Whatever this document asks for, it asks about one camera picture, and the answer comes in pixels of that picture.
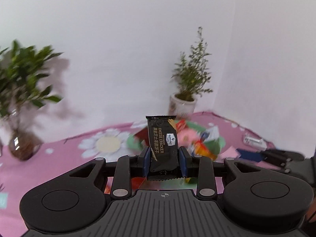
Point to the pink floral tablecloth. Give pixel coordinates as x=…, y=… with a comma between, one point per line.
x=56, y=158

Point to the dark red packet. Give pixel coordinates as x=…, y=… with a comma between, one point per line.
x=142, y=135

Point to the leafy plant in glass vase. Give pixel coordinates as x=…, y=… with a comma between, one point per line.
x=22, y=68

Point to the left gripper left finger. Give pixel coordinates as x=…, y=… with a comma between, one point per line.
x=127, y=168

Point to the red wrapped wafer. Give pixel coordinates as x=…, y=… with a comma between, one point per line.
x=135, y=183

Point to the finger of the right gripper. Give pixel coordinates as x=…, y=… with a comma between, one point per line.
x=250, y=155

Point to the blue white rice cracker pack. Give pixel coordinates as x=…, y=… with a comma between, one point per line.
x=210, y=134

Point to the green plastic bowl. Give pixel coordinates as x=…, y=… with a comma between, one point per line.
x=214, y=146

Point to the black cheese cracker packet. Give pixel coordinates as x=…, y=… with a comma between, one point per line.
x=164, y=158

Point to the pink snack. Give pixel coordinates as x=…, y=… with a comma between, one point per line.
x=187, y=136

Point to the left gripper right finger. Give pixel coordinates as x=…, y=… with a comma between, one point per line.
x=201, y=168

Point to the yellow corn snack bag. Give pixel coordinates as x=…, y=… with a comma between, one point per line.
x=201, y=149

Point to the small plant in white pot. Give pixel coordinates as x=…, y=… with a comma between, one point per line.
x=191, y=74

